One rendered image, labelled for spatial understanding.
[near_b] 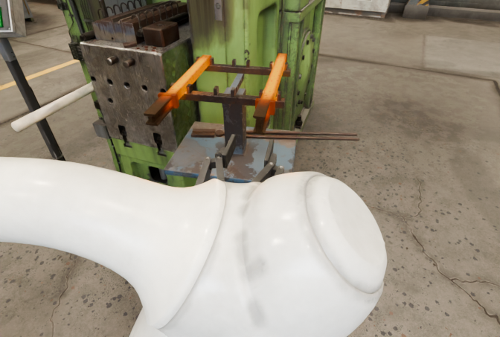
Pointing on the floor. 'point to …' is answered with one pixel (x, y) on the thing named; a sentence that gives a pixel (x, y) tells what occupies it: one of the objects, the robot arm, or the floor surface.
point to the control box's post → (27, 94)
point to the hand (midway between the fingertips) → (249, 151)
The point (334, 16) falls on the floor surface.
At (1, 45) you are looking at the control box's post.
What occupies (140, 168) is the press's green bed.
